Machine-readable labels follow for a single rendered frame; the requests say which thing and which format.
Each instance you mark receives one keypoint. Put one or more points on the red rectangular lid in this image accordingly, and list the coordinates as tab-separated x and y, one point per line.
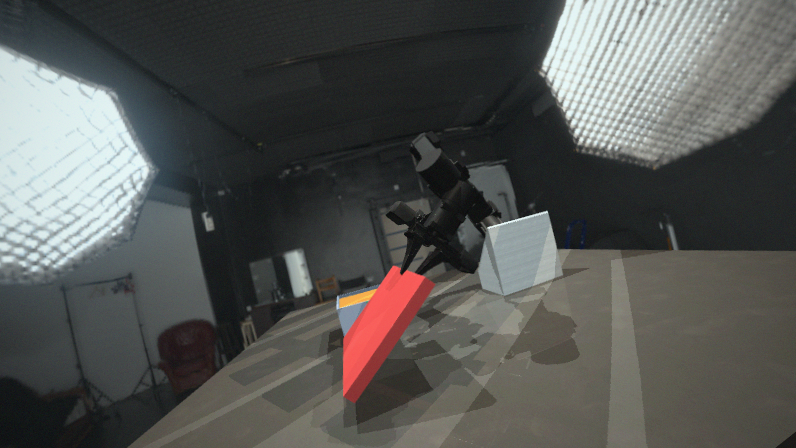
379	326

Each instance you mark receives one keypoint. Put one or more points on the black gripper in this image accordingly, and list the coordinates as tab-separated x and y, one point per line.
441	225

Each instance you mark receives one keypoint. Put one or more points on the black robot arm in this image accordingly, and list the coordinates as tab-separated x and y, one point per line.
449	180

